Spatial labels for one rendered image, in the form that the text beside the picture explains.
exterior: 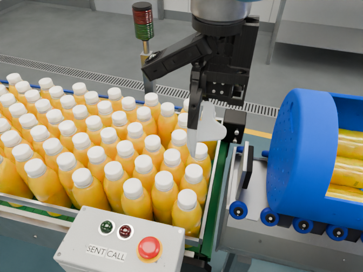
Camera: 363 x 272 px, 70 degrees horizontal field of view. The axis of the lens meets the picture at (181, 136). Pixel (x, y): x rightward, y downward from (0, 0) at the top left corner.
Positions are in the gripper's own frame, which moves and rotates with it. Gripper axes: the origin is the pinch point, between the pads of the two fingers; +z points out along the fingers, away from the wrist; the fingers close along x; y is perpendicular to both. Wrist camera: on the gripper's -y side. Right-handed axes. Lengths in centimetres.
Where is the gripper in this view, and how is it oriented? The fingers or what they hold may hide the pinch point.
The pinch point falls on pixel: (197, 126)
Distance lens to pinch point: 47.7
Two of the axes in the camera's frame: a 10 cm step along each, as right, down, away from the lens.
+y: 9.7, 1.6, -1.6
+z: 0.0, 7.1, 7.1
